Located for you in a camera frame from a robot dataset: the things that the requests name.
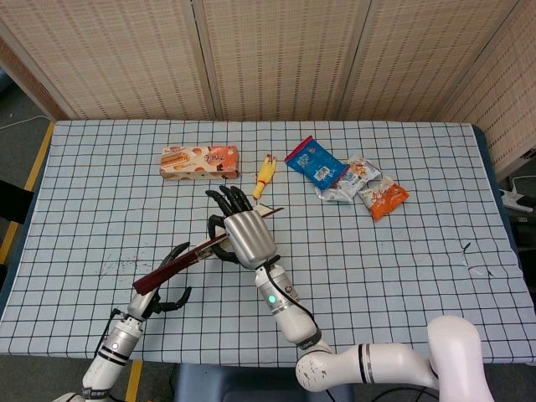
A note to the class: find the dark red long bar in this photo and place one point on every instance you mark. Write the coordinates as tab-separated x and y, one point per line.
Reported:
167	274

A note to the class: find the orange white snack bag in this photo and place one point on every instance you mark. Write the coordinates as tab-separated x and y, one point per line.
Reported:
385	201

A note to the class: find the woven folding screen panel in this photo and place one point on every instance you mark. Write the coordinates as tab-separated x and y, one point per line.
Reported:
419	58
285	54
502	92
113	54
29	79

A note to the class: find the black box beside table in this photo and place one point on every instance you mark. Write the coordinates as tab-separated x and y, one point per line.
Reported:
14	203

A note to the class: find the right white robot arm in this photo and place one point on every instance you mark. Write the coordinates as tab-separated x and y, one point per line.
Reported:
289	310

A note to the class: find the white power strip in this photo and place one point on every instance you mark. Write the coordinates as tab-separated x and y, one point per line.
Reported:
513	199

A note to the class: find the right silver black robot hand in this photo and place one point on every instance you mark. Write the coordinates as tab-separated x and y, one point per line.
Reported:
249	234

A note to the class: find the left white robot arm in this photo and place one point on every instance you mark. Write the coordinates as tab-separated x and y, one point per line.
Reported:
113	345

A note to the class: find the yellow rubber chicken toy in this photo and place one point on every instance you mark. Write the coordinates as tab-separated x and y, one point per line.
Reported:
264	176

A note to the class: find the silver white snack bag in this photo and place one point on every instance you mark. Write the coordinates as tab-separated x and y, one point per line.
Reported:
347	186

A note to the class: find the dark blue base block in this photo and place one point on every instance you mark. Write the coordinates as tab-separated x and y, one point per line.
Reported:
218	383

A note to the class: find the blue snack bag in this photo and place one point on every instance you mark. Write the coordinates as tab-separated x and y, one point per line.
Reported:
314	163

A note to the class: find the orange biscuit box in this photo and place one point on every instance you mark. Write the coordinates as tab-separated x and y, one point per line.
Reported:
197	163

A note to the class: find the blue checkered tablecloth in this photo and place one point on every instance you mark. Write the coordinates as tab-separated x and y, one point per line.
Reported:
377	272

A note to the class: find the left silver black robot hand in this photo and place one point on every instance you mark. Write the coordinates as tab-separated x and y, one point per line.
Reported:
142	303

